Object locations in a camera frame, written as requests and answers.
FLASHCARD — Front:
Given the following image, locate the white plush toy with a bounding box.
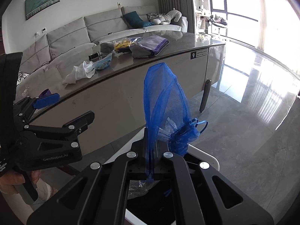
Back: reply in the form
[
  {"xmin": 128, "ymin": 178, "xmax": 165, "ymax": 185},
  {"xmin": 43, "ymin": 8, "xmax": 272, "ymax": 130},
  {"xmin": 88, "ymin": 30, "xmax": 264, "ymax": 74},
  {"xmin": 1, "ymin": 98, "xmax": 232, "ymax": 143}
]
[{"xmin": 150, "ymin": 9, "xmax": 182, "ymax": 25}]

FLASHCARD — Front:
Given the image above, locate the teal throw pillow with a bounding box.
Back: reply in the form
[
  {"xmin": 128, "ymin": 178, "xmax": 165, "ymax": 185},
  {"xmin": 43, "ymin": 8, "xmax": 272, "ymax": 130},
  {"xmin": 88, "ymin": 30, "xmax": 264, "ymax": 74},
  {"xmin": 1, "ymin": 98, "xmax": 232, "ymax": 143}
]
[{"xmin": 123, "ymin": 11, "xmax": 154, "ymax": 29}]

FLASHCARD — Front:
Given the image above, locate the grey sectional sofa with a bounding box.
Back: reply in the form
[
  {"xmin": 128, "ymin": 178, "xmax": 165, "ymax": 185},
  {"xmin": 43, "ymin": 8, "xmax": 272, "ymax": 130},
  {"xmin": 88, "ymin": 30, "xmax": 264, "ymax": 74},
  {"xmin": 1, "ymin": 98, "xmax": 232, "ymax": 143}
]
[{"xmin": 16, "ymin": 6, "xmax": 188, "ymax": 101}]

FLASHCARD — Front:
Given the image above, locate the person's left hand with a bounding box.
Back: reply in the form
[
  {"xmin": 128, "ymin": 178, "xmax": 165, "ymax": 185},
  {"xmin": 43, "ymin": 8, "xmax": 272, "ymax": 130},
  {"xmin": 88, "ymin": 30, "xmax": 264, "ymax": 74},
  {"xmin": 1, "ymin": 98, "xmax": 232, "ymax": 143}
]
[{"xmin": 0, "ymin": 170, "xmax": 41, "ymax": 194}]

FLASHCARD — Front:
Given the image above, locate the blue mesh drawstring bag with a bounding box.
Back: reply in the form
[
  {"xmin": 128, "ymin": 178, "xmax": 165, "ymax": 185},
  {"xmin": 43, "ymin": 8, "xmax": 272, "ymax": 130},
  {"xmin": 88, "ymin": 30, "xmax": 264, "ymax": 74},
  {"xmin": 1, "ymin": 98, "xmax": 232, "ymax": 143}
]
[{"xmin": 143, "ymin": 62, "xmax": 208, "ymax": 180}]

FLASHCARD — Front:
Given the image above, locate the zip bag with blue gloves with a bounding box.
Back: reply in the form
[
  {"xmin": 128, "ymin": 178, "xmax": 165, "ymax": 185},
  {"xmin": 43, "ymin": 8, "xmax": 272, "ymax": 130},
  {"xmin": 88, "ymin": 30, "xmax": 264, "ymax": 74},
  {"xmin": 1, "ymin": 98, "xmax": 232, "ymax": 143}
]
[{"xmin": 92, "ymin": 53, "xmax": 112, "ymax": 70}]

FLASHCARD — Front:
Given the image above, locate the bag of yellow blue items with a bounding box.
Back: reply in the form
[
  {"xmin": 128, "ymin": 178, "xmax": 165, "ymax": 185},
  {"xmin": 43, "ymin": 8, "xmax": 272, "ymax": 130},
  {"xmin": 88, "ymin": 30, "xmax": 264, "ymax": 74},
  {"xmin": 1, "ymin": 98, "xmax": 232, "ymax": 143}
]
[{"xmin": 113, "ymin": 37, "xmax": 143, "ymax": 53}]

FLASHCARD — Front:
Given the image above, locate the white crumpled cloth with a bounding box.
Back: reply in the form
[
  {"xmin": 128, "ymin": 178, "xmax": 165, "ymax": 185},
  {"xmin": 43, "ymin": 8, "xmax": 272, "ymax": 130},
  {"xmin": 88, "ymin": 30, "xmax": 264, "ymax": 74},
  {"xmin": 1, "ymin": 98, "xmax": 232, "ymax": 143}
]
[{"xmin": 62, "ymin": 61, "xmax": 96, "ymax": 84}]

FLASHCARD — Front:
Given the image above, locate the black table leg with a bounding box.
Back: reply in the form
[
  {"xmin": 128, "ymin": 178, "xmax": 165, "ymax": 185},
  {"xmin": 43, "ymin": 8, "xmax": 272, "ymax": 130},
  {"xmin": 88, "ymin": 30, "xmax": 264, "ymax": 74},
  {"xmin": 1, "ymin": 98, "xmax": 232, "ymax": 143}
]
[{"xmin": 199, "ymin": 79, "xmax": 212, "ymax": 113}]

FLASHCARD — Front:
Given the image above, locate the flower pattern cushion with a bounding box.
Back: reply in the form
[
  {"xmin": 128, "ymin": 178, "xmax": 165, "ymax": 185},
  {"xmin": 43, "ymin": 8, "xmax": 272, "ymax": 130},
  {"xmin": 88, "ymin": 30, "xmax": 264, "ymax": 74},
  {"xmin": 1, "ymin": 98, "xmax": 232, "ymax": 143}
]
[{"xmin": 17, "ymin": 71, "xmax": 29, "ymax": 85}]

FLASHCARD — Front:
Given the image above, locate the left teal wall panel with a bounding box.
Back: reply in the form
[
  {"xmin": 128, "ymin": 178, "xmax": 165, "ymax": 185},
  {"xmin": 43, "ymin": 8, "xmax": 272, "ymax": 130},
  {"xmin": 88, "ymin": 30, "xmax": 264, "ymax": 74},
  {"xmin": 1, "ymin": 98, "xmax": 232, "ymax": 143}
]
[{"xmin": 25, "ymin": 0, "xmax": 60, "ymax": 20}]

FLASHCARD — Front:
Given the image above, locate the black white patterned pillow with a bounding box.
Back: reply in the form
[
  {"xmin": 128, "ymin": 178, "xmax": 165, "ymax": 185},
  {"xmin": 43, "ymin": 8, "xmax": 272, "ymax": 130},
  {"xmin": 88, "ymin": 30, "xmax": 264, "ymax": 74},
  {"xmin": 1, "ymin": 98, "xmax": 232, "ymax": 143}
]
[{"xmin": 147, "ymin": 13, "xmax": 164, "ymax": 22}]

